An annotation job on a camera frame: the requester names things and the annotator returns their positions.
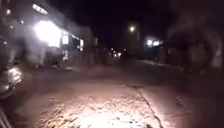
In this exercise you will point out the grey asphalt road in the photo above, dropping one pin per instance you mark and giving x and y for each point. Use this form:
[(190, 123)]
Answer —
[(110, 96)]

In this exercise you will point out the street lamp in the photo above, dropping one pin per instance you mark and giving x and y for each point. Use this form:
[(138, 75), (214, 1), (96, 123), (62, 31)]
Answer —
[(132, 29)]

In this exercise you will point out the building with lit windows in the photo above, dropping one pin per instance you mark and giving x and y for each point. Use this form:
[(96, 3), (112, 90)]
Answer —
[(50, 36)]

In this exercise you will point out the robot's own part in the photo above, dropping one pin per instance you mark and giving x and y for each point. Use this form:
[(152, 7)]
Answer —
[(148, 126)]

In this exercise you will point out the dark tree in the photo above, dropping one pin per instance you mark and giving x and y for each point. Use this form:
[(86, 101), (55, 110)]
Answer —
[(196, 43)]

